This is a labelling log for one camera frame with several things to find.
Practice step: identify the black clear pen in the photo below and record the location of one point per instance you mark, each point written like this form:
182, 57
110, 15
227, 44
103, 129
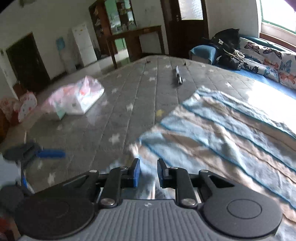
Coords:
178, 75

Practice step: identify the white pink plastic bag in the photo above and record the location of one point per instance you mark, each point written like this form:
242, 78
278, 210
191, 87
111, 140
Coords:
78, 97

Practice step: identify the wooden glass cabinet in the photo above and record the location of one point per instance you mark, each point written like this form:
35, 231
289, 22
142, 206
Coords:
99, 27

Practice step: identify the window with green frame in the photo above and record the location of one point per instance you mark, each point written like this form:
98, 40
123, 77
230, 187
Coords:
277, 11

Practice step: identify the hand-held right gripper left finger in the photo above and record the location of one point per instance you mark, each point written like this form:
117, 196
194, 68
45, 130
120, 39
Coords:
136, 173

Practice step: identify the white fridge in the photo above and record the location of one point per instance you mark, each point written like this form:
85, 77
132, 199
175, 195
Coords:
84, 44

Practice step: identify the white water dispenser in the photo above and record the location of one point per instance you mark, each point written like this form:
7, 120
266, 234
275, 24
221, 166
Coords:
66, 58

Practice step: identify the grey star quilted table cover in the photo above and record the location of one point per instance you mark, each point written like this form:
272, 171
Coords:
129, 92

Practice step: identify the black bag pile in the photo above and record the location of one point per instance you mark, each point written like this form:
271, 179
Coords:
227, 39

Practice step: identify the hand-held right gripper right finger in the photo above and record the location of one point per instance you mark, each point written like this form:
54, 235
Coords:
161, 176

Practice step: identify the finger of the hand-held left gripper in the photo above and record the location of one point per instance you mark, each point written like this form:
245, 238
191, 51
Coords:
52, 154
24, 179

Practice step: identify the white dotted child chair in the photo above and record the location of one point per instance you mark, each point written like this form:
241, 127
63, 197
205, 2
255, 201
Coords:
27, 106

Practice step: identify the dark wooden desk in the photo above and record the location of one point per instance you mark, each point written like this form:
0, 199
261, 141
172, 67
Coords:
134, 31

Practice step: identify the dark wooden glass door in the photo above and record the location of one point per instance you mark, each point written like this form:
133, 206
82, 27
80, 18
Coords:
185, 34

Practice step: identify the blue beige striped towel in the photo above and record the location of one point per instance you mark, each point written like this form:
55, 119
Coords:
208, 139

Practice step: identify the blue sofa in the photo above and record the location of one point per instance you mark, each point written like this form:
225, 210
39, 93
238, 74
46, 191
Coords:
201, 52

